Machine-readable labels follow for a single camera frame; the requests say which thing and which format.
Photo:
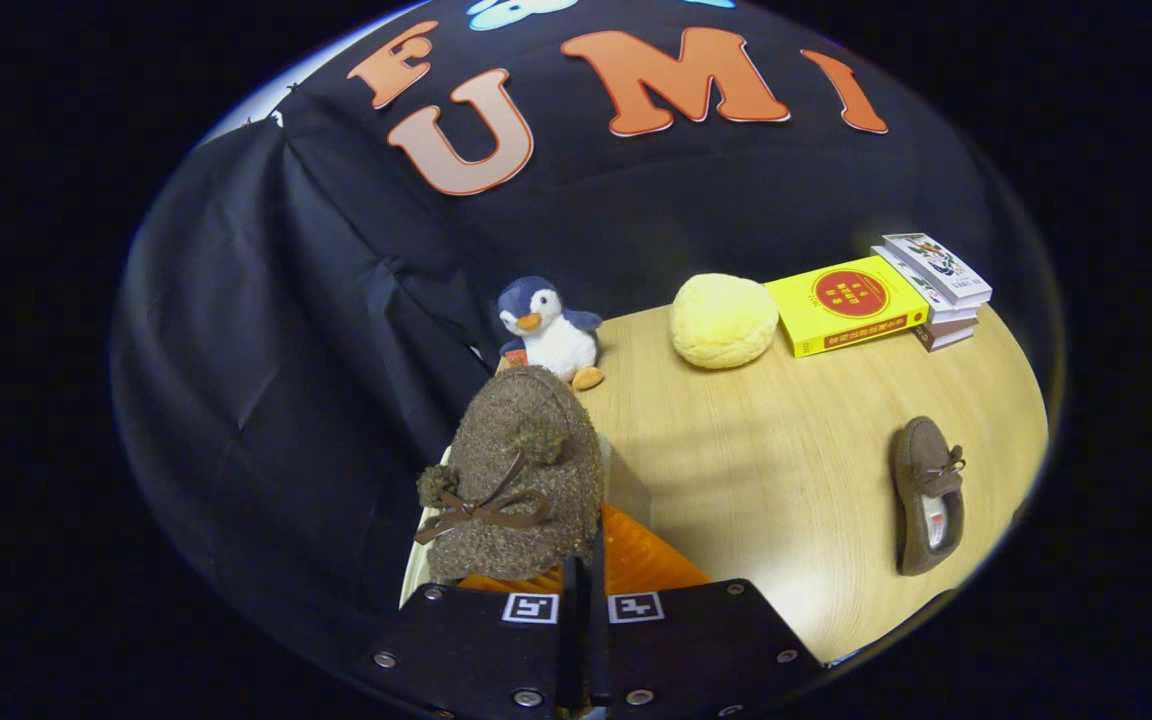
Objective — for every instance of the plain white book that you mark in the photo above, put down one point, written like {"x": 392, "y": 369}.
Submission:
{"x": 941, "y": 312}

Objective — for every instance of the brown suede shoe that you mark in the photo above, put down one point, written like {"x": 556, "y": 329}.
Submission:
{"x": 921, "y": 450}
{"x": 516, "y": 450}

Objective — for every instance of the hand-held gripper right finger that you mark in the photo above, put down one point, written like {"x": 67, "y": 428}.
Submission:
{"x": 598, "y": 640}

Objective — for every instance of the blue and white penguin plush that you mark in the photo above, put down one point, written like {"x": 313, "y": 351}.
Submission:
{"x": 556, "y": 340}

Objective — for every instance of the black backdrop cloth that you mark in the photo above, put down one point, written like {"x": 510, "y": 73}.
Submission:
{"x": 286, "y": 350}

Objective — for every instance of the yellow book with red circle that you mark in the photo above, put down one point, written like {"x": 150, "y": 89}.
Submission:
{"x": 851, "y": 300}

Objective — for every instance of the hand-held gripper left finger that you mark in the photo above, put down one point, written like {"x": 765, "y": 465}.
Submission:
{"x": 571, "y": 640}

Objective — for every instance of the yellow round bread plush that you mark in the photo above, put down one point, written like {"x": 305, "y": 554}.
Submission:
{"x": 724, "y": 320}

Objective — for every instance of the beige fabric storage box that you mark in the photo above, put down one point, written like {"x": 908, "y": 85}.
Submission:
{"x": 412, "y": 575}

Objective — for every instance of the dark red book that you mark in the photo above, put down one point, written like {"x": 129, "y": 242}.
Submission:
{"x": 946, "y": 334}

